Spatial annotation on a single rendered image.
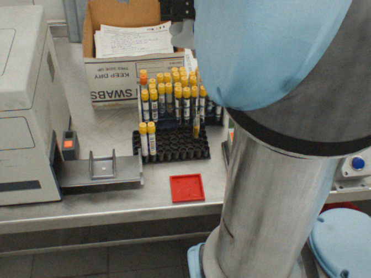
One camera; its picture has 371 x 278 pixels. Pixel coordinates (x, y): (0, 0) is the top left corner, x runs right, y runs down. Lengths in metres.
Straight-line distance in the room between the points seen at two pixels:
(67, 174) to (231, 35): 0.75
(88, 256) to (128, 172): 1.01
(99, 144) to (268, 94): 0.84
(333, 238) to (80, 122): 0.71
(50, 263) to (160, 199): 1.06
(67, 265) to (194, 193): 1.05
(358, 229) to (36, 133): 0.54
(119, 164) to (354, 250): 0.53
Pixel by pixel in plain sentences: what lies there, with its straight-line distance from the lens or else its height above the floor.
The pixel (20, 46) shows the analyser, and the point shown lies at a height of 1.17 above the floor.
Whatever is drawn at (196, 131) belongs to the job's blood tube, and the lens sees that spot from 0.97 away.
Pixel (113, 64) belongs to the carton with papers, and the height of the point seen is 1.00.
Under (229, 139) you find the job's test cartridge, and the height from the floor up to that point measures 0.95.
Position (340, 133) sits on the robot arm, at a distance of 0.25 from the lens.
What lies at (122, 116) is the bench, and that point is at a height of 0.88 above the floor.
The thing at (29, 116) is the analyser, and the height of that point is 1.11.
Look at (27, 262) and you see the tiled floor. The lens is 1.94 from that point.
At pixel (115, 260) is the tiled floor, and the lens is 1.86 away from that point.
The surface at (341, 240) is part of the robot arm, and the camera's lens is 0.57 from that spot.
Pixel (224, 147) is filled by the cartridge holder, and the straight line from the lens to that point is 0.98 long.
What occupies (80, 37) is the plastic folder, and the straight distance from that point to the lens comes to 1.37.
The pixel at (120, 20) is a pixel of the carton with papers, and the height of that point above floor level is 0.96.
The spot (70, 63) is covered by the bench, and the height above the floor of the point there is 0.88.
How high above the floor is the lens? 1.61
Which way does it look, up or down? 45 degrees down
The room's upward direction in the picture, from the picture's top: straight up
